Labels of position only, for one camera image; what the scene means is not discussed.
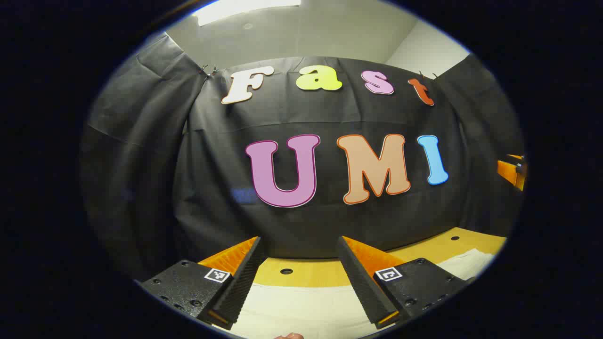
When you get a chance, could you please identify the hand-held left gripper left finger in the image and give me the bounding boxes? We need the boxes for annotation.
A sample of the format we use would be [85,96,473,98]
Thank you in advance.
[139,236,268,330]

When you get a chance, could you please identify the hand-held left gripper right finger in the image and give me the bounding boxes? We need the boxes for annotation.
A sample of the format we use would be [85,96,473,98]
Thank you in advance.
[336,236,476,330]

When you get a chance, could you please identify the white jeans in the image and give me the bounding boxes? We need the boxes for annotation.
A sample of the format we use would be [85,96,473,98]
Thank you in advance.
[225,249,495,339]

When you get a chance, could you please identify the black backdrop cloth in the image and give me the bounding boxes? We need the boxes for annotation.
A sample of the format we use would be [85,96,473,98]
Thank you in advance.
[80,33,526,283]

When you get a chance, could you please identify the ceiling light panel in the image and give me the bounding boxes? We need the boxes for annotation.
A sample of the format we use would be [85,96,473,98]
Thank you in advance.
[196,0,302,26]

